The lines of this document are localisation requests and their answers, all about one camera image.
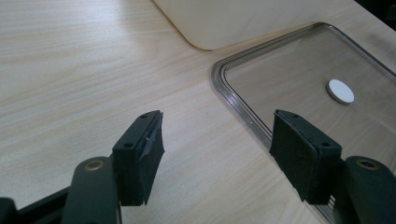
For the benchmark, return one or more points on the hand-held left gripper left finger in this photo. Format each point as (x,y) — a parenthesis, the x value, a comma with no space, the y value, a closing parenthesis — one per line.
(134,161)

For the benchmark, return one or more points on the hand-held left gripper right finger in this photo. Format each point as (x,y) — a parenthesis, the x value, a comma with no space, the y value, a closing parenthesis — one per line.
(311,161)

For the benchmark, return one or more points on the white round disc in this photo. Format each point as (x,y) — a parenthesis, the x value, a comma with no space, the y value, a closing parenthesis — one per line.
(341,91)

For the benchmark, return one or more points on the clear plastic tray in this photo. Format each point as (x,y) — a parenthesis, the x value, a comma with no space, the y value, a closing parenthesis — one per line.
(299,71)

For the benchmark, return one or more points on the cream plastic board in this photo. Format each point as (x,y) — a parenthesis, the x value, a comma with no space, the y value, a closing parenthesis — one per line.
(236,18)

